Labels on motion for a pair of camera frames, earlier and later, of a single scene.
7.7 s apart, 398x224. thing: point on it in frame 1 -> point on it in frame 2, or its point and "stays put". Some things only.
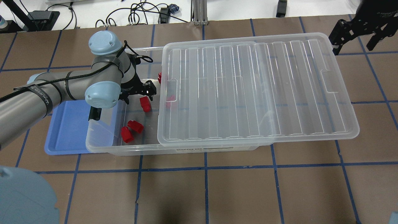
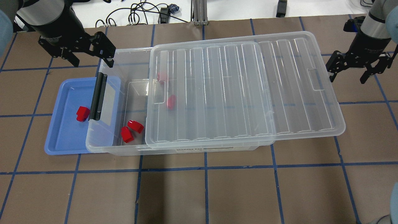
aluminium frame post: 199,14 stays put
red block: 126,135 stays put
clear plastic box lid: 288,87 stays put
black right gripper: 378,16 -> 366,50
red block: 145,104 -> 82,114
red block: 135,125 stays put
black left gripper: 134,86 -> 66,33
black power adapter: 281,8 stays put
